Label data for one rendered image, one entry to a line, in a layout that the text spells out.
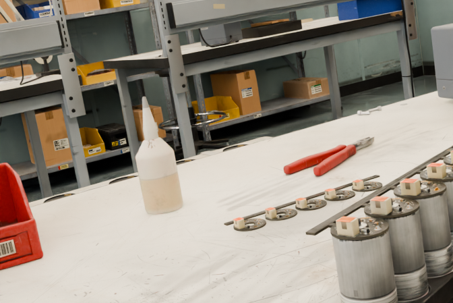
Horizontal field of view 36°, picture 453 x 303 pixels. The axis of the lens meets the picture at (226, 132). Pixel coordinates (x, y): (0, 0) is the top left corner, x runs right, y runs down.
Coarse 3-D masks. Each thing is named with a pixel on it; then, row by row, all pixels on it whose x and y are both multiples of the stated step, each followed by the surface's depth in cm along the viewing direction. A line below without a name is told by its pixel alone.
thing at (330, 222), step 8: (448, 152) 40; (432, 160) 39; (416, 168) 38; (424, 168) 38; (400, 176) 37; (408, 176) 36; (392, 184) 35; (376, 192) 35; (384, 192) 35; (360, 200) 34; (368, 200) 33; (352, 208) 33; (360, 208) 33; (336, 216) 32; (344, 216) 32; (320, 224) 31; (328, 224) 31; (312, 232) 30
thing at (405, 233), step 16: (400, 224) 31; (416, 224) 31; (400, 240) 31; (416, 240) 31; (400, 256) 31; (416, 256) 31; (400, 272) 31; (416, 272) 31; (400, 288) 32; (416, 288) 32
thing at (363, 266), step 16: (336, 240) 30; (352, 240) 29; (368, 240) 29; (384, 240) 29; (336, 256) 30; (352, 256) 29; (368, 256) 29; (384, 256) 29; (352, 272) 29; (368, 272) 29; (384, 272) 29; (352, 288) 30; (368, 288) 29; (384, 288) 29
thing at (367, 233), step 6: (366, 222) 30; (372, 222) 30; (378, 222) 30; (384, 222) 30; (336, 228) 30; (366, 228) 29; (372, 228) 30; (384, 228) 29; (336, 234) 30; (360, 234) 29; (366, 234) 29; (372, 234) 29; (378, 234) 29
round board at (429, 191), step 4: (424, 184) 35; (428, 184) 34; (432, 184) 34; (436, 184) 34; (440, 184) 34; (444, 184) 34; (396, 188) 35; (428, 188) 33; (432, 188) 34; (440, 188) 33; (444, 188) 33; (396, 192) 34; (400, 192) 34; (424, 192) 33; (428, 192) 33; (432, 192) 33; (436, 192) 33; (440, 192) 33; (400, 196) 33; (404, 196) 33; (408, 196) 33; (412, 196) 33; (416, 196) 33; (420, 196) 33; (424, 196) 33; (428, 196) 33
